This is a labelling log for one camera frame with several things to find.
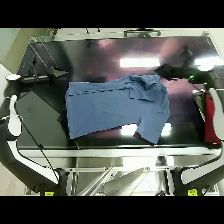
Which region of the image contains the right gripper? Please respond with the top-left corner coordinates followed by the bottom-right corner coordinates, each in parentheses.
top-left (154, 63), bottom-right (183, 82)

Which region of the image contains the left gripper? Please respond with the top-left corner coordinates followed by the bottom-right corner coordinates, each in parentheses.
top-left (50, 66), bottom-right (70, 80)

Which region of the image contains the blue T-shirt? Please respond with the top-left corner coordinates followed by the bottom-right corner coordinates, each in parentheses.
top-left (64, 73), bottom-right (171, 145)

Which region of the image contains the grey garment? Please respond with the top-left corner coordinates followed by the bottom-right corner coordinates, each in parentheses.
top-left (192, 89), bottom-right (208, 122)

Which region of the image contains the red garment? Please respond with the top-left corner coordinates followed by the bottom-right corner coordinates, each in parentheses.
top-left (203, 93), bottom-right (223, 145)

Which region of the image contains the black cable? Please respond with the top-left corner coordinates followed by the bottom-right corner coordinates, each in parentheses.
top-left (19, 118), bottom-right (62, 184)

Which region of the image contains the silver frame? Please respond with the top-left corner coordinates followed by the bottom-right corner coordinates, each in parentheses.
top-left (16, 29), bottom-right (224, 197)

